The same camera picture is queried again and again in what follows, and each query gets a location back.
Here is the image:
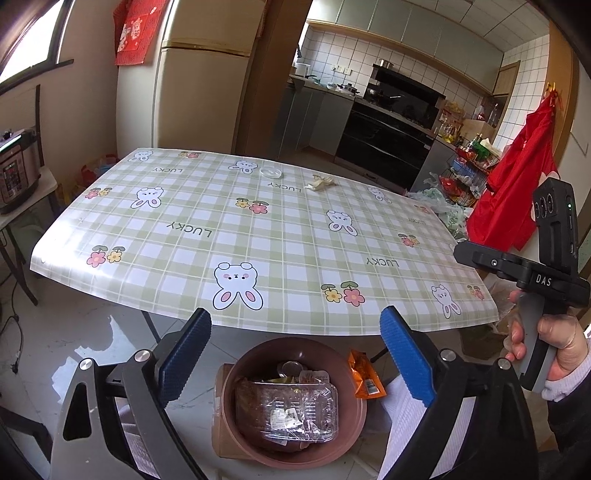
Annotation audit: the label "clear plastic tray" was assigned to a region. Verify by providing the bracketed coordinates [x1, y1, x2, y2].
[235, 379, 339, 445]

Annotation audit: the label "orange snack packet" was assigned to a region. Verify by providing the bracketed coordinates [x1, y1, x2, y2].
[347, 350, 387, 400]

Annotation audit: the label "black built-in oven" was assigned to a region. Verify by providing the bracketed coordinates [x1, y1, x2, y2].
[335, 99, 437, 185]

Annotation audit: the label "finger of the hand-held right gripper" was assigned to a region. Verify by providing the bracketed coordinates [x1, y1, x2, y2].
[453, 241, 532, 289]

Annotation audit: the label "colourful bags by fridge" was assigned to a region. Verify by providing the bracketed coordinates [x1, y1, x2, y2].
[81, 152, 121, 190]

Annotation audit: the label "black power cable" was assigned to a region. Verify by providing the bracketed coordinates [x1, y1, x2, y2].
[0, 277, 26, 374]

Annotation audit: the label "green checked bunny tablecloth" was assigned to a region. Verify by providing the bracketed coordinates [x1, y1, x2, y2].
[30, 148, 499, 334]

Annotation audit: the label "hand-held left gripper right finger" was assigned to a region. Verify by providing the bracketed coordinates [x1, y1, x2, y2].
[379, 305, 541, 480]

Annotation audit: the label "dark framed window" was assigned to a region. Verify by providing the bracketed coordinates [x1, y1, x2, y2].
[0, 0, 77, 93]

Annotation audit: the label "wire rack with groceries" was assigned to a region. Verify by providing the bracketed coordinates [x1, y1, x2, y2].
[438, 143, 502, 208]

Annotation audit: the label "red apron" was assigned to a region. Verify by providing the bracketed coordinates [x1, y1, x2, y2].
[465, 95, 559, 252]

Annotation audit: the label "red hanging cloth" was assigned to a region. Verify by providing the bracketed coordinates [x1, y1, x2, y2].
[113, 0, 169, 66]

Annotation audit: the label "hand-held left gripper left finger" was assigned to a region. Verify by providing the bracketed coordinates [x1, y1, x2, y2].
[48, 307, 213, 480]

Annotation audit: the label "person's right forearm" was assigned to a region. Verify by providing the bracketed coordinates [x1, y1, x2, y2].
[541, 339, 591, 403]

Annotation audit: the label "black range hood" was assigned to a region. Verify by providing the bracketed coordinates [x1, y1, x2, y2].
[367, 64, 446, 130]

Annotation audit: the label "electric pressure cooker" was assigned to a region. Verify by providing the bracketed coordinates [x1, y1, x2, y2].
[0, 127, 42, 215]

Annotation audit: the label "grey kitchen base cabinets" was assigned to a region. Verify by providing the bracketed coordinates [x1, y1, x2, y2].
[277, 76, 356, 162]

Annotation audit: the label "grey kitchen wall cabinets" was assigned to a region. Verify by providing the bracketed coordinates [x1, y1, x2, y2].
[307, 0, 504, 95]

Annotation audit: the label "brown plastic basin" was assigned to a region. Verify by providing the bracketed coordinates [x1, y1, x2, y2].
[221, 337, 369, 466]

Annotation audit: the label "black table leg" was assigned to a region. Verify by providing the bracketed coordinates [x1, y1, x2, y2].
[141, 311, 160, 342]

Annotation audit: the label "crumpled yellowish wrapper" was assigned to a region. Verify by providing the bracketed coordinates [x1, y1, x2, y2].
[302, 174, 338, 191]

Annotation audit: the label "dark folding frame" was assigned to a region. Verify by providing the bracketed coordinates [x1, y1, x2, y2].
[33, 85, 44, 167]

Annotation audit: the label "cream refrigerator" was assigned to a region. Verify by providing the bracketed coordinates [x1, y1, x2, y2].
[116, 0, 266, 158]

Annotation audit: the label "small white side table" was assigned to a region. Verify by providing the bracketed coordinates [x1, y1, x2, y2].
[0, 166, 58, 305]

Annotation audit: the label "person's right hand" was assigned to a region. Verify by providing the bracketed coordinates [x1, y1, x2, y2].
[503, 290, 588, 381]

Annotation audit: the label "cardboard box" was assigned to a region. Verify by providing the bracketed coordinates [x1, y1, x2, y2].
[211, 362, 259, 460]

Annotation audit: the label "person's left leg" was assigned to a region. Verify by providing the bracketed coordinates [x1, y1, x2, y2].
[113, 399, 160, 480]

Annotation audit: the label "plastic bags on floor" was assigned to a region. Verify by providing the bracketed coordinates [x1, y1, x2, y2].
[406, 173, 469, 241]

